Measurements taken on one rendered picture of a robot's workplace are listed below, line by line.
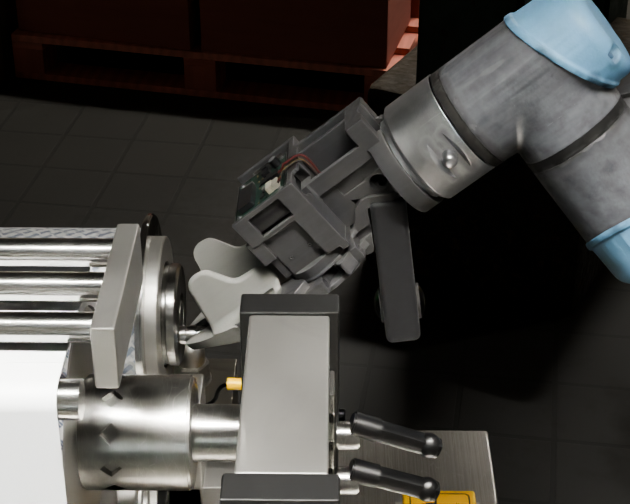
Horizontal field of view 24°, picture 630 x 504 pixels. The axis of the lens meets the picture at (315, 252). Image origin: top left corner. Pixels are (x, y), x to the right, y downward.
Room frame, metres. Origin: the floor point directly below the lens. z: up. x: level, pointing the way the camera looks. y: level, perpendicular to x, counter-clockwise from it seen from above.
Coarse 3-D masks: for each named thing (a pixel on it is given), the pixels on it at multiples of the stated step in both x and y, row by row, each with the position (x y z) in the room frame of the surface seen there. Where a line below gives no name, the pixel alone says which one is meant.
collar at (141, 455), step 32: (128, 384) 0.65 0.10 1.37; (160, 384) 0.65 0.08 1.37; (192, 384) 0.65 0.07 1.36; (96, 416) 0.63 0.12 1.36; (128, 416) 0.63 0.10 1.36; (160, 416) 0.63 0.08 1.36; (96, 448) 0.62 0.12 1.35; (128, 448) 0.61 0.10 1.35; (160, 448) 0.61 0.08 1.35; (96, 480) 0.61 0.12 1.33; (128, 480) 0.61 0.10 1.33; (160, 480) 0.61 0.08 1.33; (192, 480) 0.62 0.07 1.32
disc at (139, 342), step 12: (156, 216) 0.94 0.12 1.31; (144, 228) 0.89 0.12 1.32; (156, 228) 0.94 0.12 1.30; (144, 240) 0.88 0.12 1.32; (144, 252) 0.87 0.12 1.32; (144, 264) 0.86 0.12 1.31; (144, 276) 0.86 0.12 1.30; (144, 288) 0.86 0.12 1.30; (144, 300) 0.85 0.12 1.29; (144, 348) 0.84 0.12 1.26; (144, 360) 0.83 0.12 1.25; (144, 372) 0.83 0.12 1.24
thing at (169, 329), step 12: (180, 264) 0.91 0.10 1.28; (168, 276) 0.89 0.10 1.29; (180, 276) 0.90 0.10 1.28; (168, 288) 0.88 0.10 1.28; (180, 288) 0.90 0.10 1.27; (168, 300) 0.87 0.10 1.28; (180, 300) 0.91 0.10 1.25; (168, 312) 0.86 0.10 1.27; (180, 312) 0.89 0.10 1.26; (168, 324) 0.86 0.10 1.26; (180, 324) 0.88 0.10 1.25; (168, 336) 0.86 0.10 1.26; (168, 348) 0.86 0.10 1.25; (180, 348) 0.88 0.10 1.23; (168, 360) 0.86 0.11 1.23; (180, 360) 0.87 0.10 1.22
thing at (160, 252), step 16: (160, 240) 0.91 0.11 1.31; (160, 256) 0.88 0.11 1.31; (160, 272) 0.88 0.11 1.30; (160, 288) 0.87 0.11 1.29; (144, 304) 0.85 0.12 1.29; (160, 304) 0.87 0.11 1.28; (144, 320) 0.84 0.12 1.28; (144, 336) 0.84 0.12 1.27; (160, 336) 0.86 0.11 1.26; (160, 352) 0.85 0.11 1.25; (160, 368) 0.84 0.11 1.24
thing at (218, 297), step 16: (208, 272) 0.85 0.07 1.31; (256, 272) 0.85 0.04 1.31; (272, 272) 0.85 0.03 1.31; (192, 288) 0.85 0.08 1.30; (208, 288) 0.85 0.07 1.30; (224, 288) 0.85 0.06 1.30; (240, 288) 0.85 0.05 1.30; (256, 288) 0.85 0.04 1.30; (272, 288) 0.85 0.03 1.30; (208, 304) 0.85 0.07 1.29; (224, 304) 0.85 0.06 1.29; (208, 320) 0.85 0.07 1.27; (224, 320) 0.85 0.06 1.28; (208, 336) 0.85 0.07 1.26; (224, 336) 0.84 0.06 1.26
